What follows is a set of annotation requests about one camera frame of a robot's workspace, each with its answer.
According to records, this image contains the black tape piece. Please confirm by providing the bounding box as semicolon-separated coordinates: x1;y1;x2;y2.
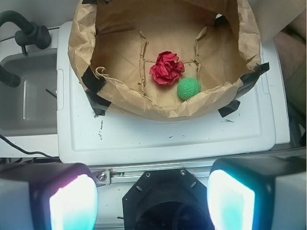
82;66;106;93
235;62;270;99
218;100;241;117
85;91;111;116

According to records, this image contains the black clamp knob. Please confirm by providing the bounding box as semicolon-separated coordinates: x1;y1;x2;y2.
14;23;51;56

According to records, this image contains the black curved hose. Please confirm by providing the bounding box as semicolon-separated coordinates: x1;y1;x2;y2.
0;10;32;88

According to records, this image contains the grey plastic tub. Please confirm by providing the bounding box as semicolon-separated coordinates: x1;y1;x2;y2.
0;48;57;137

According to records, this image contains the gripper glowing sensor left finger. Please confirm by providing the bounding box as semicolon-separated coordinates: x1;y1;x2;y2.
0;163;98;230

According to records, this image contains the green textured ball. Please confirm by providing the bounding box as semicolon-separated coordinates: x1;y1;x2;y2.
177;78;201;101

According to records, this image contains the black thin cable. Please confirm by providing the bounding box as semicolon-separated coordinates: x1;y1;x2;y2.
0;134;59;159

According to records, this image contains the red crumpled paper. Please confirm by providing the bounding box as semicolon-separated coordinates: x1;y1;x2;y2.
149;51;185;86

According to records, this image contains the brown paper bag tray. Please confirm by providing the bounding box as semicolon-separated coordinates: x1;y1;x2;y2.
68;0;263;121

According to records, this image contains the black octagonal mount plate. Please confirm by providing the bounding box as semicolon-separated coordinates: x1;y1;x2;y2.
122;170;215;230

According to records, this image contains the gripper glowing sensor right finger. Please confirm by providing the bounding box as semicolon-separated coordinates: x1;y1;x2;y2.
207;157;307;230

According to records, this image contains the aluminium rail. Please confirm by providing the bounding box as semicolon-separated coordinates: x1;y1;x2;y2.
90;165;211;186

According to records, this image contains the white plastic bin lid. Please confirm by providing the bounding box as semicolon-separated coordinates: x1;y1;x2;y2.
57;22;281;165

